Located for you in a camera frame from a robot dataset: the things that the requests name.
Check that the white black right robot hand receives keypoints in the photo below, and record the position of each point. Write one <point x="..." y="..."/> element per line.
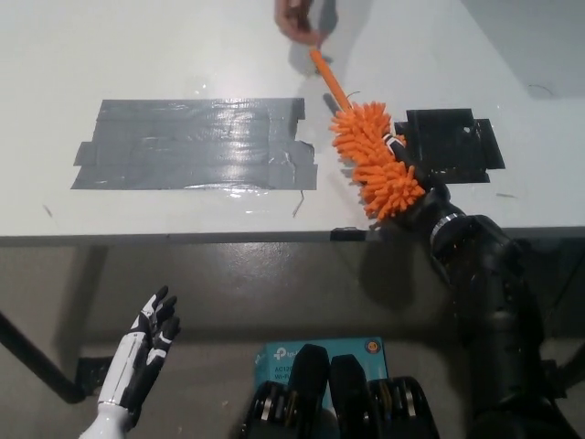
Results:
<point x="434" y="206"/>

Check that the teal router box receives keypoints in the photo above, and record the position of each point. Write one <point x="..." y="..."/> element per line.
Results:
<point x="279" y="359"/>

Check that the black floor tape patch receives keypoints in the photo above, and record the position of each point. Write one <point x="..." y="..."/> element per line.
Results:
<point x="93" y="372"/>

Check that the small black tape strip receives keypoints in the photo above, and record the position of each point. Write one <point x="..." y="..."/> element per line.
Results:
<point x="347" y="234"/>

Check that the black table leg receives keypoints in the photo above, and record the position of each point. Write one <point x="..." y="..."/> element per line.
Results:
<point x="41" y="363"/>

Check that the orange microfibre duster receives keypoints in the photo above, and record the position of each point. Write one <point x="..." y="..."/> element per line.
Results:
<point x="370" y="146"/>

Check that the person bare hand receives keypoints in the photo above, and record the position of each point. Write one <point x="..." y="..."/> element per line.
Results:
<point x="294" y="20"/>

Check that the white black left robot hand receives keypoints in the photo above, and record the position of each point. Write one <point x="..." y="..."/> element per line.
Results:
<point x="132" y="361"/>

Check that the grey duct tape patch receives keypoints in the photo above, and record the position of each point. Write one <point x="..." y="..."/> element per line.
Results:
<point x="192" y="146"/>

